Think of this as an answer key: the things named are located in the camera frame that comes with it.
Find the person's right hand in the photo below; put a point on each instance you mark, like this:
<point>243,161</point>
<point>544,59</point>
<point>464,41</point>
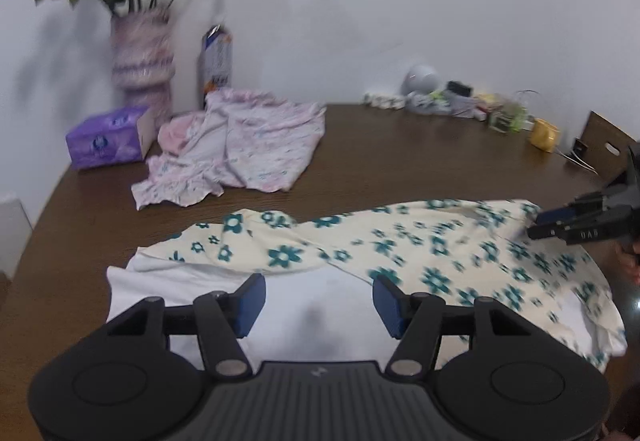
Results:
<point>632,273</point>

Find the plain pink cloth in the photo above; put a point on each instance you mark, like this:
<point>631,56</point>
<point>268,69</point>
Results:
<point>175,133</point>

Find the small black device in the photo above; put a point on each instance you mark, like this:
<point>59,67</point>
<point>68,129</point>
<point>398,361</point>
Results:
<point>579,146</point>

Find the black power adapter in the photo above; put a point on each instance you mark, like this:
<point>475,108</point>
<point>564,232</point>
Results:
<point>457,88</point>

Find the tea bottle with white label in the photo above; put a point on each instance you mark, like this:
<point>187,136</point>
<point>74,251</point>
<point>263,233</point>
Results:
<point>216,61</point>

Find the white power strip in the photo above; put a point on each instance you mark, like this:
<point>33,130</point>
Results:
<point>385,100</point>

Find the pink floral garment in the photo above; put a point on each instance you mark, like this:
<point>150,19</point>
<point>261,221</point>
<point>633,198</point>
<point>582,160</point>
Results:
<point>260,146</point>

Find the purple tissue pack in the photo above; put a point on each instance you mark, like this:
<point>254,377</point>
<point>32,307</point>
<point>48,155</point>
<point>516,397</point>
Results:
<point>100,141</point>

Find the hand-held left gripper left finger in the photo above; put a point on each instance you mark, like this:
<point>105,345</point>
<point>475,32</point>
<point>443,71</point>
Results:
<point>250,303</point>

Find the cream dress with green flowers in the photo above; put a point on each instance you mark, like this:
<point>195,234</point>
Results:
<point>450,261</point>

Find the pink purple textured vase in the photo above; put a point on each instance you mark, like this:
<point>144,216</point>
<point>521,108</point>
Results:
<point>142,61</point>

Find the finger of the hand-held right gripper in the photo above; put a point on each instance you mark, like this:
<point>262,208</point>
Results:
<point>545,233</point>
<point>555,216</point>

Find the clear glass cup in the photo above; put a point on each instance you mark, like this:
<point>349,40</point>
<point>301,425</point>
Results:
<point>505,121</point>

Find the yellow mug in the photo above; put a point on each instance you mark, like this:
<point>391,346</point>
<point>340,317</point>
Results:
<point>544,136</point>

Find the white robot figurine speaker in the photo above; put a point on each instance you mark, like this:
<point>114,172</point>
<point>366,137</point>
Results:
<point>422,81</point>

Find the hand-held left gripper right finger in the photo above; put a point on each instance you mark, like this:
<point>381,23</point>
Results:
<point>387,308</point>

